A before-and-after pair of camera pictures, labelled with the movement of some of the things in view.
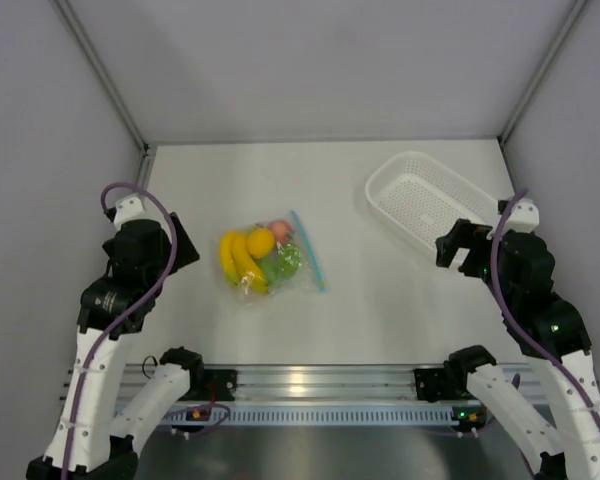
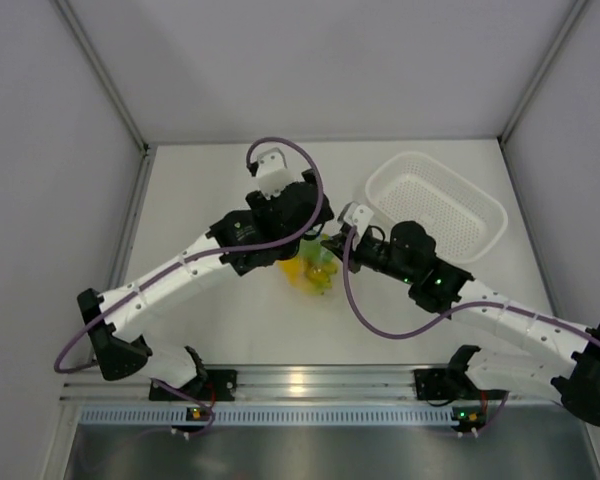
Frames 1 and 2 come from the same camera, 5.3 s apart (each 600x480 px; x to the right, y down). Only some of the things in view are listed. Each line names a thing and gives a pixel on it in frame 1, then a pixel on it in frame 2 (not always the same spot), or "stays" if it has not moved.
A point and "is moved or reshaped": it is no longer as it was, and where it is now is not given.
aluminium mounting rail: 323,382 stays
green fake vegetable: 282,264 → 315,250
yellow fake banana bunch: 240,266 → 319,275
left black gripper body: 162,264 → 257,201
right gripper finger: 457,238 → 336,244
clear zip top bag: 269,259 is moved or reshaped
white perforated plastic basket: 424,198 stays
